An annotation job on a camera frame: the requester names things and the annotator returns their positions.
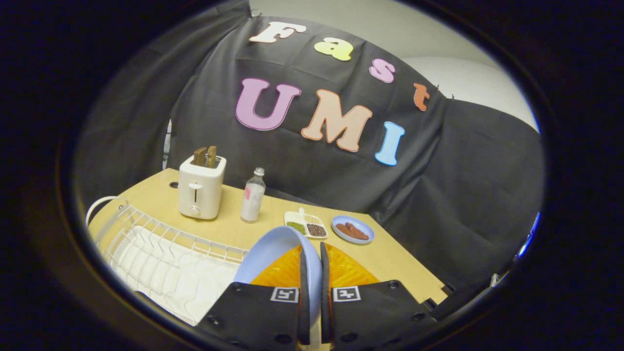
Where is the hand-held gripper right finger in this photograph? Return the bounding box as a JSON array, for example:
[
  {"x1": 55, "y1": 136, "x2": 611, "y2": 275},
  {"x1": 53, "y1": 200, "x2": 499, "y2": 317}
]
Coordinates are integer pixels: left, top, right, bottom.
[{"x1": 320, "y1": 241, "x2": 439, "y2": 351}]

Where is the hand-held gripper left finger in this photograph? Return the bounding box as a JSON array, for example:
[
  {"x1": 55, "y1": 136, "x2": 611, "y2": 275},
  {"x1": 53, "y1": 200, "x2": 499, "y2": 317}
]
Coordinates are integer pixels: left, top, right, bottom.
[{"x1": 196, "y1": 245, "x2": 312, "y2": 351}]

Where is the light blue plate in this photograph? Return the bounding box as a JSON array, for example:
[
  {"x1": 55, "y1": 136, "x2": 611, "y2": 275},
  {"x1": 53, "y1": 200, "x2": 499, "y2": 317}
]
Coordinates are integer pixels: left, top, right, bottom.
[{"x1": 234, "y1": 226, "x2": 323, "y2": 326}]

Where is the white wire dish rack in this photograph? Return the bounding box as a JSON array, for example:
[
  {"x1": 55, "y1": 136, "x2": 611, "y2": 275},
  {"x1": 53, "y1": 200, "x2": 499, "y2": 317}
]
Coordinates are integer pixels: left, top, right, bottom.
[{"x1": 86, "y1": 196, "x2": 250, "y2": 326}]

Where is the white divided dish with beans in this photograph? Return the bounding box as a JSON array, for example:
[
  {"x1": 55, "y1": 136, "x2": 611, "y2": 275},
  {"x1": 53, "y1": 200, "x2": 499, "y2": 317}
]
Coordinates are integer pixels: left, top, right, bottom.
[{"x1": 284, "y1": 208, "x2": 329, "y2": 239}]

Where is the blue plate with sausages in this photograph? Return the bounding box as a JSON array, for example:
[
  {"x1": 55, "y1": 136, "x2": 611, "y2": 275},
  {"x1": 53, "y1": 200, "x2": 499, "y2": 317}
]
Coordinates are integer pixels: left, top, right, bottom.
[{"x1": 331, "y1": 215, "x2": 375, "y2": 245}]

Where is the clear bottle with pink label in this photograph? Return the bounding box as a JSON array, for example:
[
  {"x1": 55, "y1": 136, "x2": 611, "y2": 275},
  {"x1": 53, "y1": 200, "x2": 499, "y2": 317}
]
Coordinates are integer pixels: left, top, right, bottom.
[{"x1": 240, "y1": 167, "x2": 266, "y2": 223}]

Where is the black backdrop cloth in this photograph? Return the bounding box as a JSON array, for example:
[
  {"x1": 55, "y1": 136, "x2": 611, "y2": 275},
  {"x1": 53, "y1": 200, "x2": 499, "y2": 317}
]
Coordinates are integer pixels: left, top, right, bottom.
[{"x1": 74, "y1": 0, "x2": 545, "y2": 312}]

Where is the white toaster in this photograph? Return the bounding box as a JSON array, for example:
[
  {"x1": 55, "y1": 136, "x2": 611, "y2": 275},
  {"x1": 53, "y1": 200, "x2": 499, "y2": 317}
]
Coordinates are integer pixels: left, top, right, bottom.
[{"x1": 178, "y1": 154, "x2": 227, "y2": 220}]

